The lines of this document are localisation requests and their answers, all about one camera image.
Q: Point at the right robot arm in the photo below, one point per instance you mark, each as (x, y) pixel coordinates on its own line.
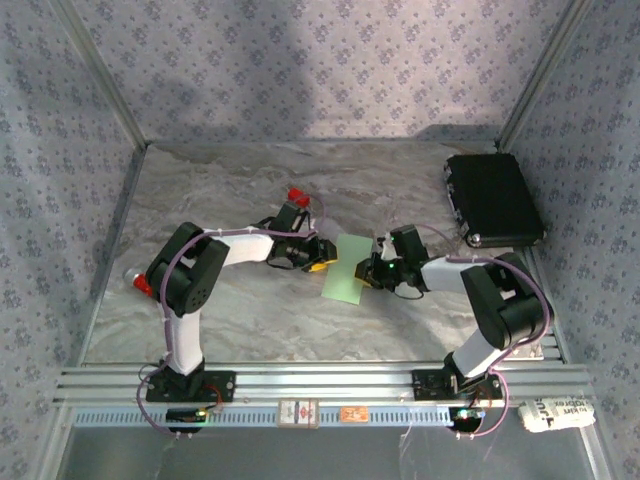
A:
(500, 305)

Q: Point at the small red block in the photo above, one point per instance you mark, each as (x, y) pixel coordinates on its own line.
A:
(295, 194)

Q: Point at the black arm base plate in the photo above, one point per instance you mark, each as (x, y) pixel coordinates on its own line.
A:
(220, 387)
(425, 385)

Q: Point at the aluminium corner post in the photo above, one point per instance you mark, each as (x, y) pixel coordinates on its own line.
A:
(541, 75)
(102, 75)

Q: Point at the white printed tape roll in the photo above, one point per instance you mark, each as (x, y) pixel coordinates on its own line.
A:
(557, 415)

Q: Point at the grey metal sheet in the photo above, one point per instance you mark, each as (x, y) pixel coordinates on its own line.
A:
(320, 455)

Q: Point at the orange label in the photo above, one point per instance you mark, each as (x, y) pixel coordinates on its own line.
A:
(354, 414)

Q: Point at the black case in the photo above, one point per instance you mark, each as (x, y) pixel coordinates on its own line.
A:
(495, 195)

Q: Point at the light green paper sheet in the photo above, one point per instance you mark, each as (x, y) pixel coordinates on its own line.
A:
(345, 275)

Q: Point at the black controller board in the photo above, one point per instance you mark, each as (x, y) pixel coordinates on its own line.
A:
(465, 417)
(182, 415)

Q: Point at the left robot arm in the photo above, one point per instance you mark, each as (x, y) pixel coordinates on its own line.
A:
(245, 247)

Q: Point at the aluminium mounting rail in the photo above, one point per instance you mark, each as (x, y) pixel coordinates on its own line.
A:
(325, 382)

